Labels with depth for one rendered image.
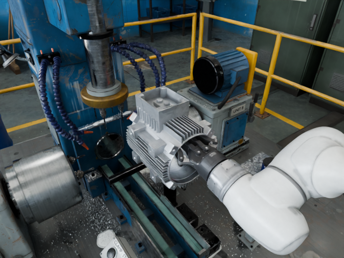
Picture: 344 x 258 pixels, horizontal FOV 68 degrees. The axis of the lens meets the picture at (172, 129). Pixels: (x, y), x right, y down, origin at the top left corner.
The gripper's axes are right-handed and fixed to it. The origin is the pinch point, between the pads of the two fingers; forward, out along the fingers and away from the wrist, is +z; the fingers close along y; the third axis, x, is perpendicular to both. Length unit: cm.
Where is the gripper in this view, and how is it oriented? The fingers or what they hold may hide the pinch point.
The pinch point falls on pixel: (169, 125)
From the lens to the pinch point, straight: 72.7
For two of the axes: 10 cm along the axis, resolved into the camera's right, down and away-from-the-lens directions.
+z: -5.8, -5.5, 6.0
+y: -8.1, 3.3, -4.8
